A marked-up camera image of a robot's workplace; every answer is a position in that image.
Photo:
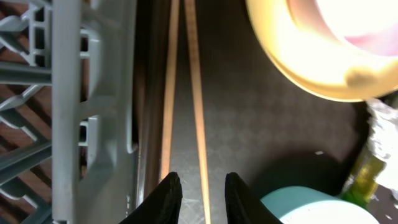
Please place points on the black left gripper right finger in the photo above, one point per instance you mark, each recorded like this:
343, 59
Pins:
242, 206

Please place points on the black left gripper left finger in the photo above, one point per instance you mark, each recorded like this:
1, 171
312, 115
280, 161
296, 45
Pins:
162, 206

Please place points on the light blue bowl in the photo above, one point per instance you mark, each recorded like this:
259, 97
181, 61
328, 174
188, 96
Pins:
301, 205

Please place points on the green snack wrapper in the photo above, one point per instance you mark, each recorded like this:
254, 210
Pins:
361, 183

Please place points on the white napkin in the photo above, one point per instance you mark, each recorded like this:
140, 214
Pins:
383, 140

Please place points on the wooden chopstick farther from rack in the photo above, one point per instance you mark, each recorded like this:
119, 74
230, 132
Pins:
195, 71

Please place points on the pink bowl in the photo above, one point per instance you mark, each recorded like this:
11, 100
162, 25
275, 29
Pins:
367, 25

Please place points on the dark brown serving tray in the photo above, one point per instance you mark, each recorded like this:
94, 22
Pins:
258, 123

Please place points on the grey plastic dish rack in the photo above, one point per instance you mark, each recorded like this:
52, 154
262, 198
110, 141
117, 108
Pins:
76, 108

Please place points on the yellow plate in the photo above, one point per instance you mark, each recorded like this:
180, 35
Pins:
315, 63

